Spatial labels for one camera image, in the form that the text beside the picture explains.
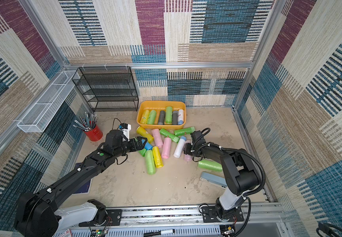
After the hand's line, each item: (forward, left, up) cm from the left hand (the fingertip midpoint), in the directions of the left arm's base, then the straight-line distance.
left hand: (142, 140), depth 81 cm
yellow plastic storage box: (+41, -7, -14) cm, 44 cm away
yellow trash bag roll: (+31, +3, -14) cm, 34 cm away
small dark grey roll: (+26, -8, -14) cm, 31 cm away
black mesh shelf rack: (+44, +29, +1) cm, 53 cm away
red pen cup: (+12, +34, -10) cm, 37 cm away
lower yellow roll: (-2, -7, -15) cm, 17 cm away
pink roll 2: (+6, -13, -15) cm, 20 cm away
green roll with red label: (+16, -25, -14) cm, 33 cm away
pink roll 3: (-3, -25, -15) cm, 30 cm away
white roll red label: (+30, -23, -14) cm, 41 cm away
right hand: (+2, -27, -18) cm, 32 cm away
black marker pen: (-39, -12, -17) cm, 45 cm away
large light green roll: (+29, -1, -14) cm, 32 cm away
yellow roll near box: (+15, +3, -14) cm, 21 cm away
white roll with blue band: (+5, -21, -15) cm, 26 cm away
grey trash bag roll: (+29, -18, -14) cm, 37 cm away
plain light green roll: (+31, -14, -13) cm, 37 cm away
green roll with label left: (0, +2, -14) cm, 14 cm away
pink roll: (+12, -7, -15) cm, 20 cm away
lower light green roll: (-6, -3, -15) cm, 16 cm away
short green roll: (+15, -12, -15) cm, 24 cm away
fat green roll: (-8, -37, -14) cm, 40 cm away
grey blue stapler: (-17, -40, -15) cm, 45 cm away
